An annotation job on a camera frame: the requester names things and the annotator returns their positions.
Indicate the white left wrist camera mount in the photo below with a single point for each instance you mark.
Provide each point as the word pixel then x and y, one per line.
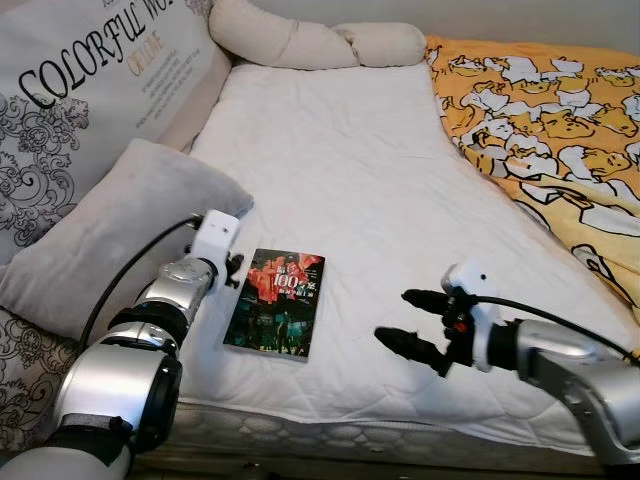
pixel 215 240

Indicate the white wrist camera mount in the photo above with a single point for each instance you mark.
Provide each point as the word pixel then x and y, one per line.
pixel 215 240
pixel 468 285

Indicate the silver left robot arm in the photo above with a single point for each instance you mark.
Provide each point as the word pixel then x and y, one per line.
pixel 110 390

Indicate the yellow cartoon egg blanket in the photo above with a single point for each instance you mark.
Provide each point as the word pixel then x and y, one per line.
pixel 540 120

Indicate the quilted beige mattress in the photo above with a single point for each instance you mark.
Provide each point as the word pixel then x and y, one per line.
pixel 300 440

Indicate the beige rolled bolster pillow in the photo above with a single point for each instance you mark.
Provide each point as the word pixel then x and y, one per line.
pixel 280 40

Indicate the grey plush pillow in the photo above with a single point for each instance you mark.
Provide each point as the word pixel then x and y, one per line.
pixel 100 240

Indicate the white ornament print headboard cushion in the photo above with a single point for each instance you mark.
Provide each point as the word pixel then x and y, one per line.
pixel 80 90

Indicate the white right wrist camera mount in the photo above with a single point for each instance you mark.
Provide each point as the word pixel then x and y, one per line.
pixel 468 285

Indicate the white quilted mattress pad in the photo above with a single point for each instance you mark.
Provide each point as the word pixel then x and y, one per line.
pixel 350 170

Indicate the dark green red book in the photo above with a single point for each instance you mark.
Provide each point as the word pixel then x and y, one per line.
pixel 275 310

